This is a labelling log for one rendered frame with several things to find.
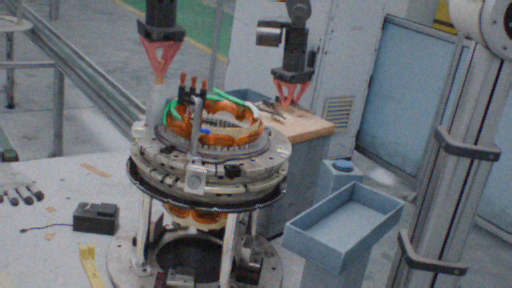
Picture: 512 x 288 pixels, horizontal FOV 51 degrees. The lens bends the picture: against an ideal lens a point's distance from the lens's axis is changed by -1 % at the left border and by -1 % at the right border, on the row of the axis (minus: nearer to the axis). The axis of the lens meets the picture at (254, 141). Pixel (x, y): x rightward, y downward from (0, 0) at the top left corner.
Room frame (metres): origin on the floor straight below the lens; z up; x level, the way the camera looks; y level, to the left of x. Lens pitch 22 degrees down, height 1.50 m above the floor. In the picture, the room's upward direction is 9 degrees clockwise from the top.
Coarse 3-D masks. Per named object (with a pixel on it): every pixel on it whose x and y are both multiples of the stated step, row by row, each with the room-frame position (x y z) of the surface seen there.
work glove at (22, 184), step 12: (0, 168) 1.28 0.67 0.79; (12, 168) 1.29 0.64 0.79; (0, 180) 1.20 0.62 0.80; (12, 180) 1.21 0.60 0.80; (24, 180) 1.22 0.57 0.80; (0, 192) 1.15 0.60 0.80; (12, 192) 1.15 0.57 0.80; (24, 192) 1.16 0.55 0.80; (36, 192) 1.18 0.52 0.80; (12, 204) 1.12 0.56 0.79
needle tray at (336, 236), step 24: (336, 192) 0.91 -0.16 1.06; (360, 192) 0.96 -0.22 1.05; (312, 216) 0.83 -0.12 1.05; (336, 216) 0.89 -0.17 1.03; (360, 216) 0.90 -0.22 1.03; (384, 216) 0.92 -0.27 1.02; (288, 240) 0.76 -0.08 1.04; (312, 240) 0.73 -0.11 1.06; (336, 240) 0.80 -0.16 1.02; (360, 240) 0.75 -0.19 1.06; (312, 264) 0.81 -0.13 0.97; (336, 264) 0.71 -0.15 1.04; (360, 264) 0.82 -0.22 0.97
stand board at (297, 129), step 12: (276, 108) 1.34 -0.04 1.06; (288, 108) 1.35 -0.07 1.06; (264, 120) 1.23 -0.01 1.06; (288, 120) 1.26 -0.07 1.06; (300, 120) 1.28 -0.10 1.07; (312, 120) 1.29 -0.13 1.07; (324, 120) 1.30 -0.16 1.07; (288, 132) 1.18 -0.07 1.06; (300, 132) 1.19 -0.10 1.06; (312, 132) 1.22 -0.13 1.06; (324, 132) 1.26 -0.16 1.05
